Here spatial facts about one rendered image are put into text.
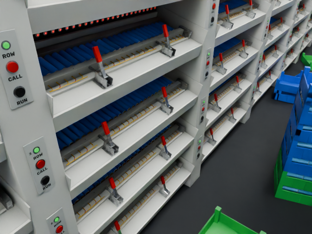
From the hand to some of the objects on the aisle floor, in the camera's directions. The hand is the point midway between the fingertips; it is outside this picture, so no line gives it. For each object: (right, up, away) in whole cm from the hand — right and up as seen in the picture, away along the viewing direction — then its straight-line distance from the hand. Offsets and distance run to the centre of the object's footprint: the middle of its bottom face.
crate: (-42, -112, +37) cm, 126 cm away
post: (-55, -89, +76) cm, 129 cm away
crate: (+6, -95, +66) cm, 115 cm away
